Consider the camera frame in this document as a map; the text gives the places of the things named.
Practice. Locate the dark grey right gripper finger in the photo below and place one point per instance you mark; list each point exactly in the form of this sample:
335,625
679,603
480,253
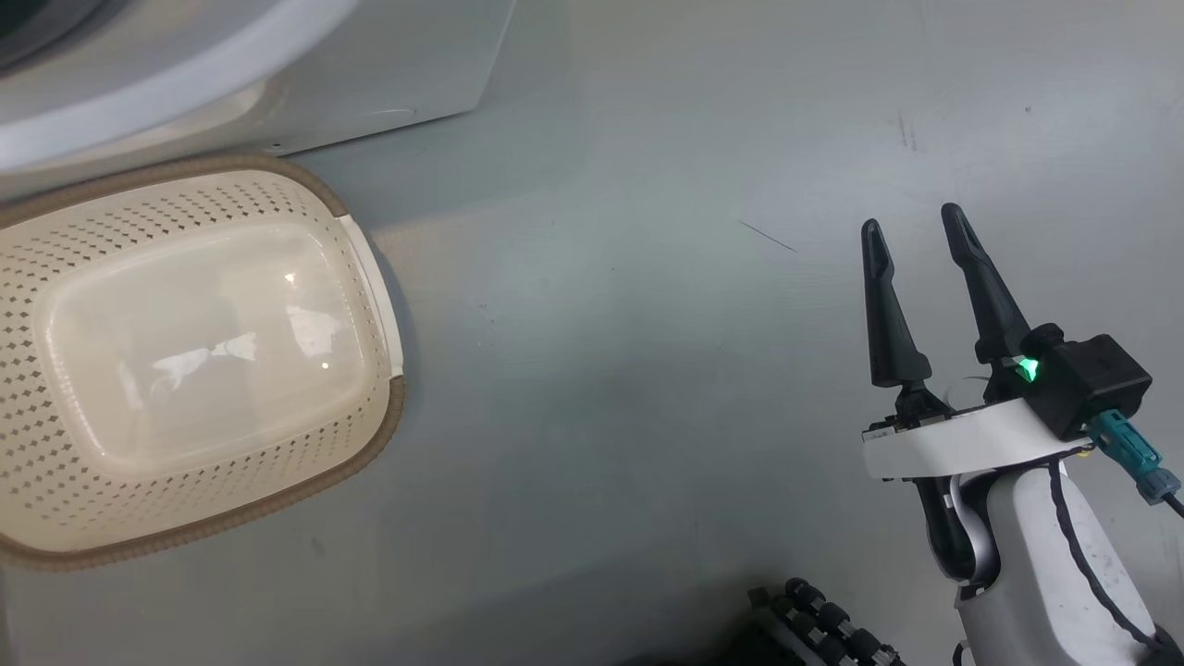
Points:
994,301
890,319

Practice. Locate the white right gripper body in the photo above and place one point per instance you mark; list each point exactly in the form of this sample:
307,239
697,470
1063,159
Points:
962,444

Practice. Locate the black robot base rollers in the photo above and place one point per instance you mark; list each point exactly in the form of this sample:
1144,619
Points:
823,620

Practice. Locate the white washing machine body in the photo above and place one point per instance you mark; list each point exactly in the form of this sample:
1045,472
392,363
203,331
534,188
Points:
351,65

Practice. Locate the cream perforated laundry basket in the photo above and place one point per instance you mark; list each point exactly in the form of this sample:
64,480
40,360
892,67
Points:
203,361

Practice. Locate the grey rubber door gasket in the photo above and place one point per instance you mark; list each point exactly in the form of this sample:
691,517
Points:
37,23

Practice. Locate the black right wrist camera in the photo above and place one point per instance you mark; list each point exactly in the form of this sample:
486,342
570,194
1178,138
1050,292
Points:
1087,379

